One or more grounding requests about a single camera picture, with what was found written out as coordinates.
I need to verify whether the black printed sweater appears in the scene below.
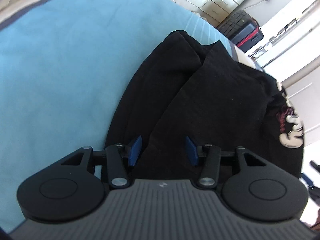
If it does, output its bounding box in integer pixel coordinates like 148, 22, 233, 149
105, 30, 304, 179

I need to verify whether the blue and white bedsheet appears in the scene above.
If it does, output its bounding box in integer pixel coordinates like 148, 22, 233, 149
1, 0, 235, 232

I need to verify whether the black suitcase red strap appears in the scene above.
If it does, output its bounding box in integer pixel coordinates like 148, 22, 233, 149
216, 10, 264, 53

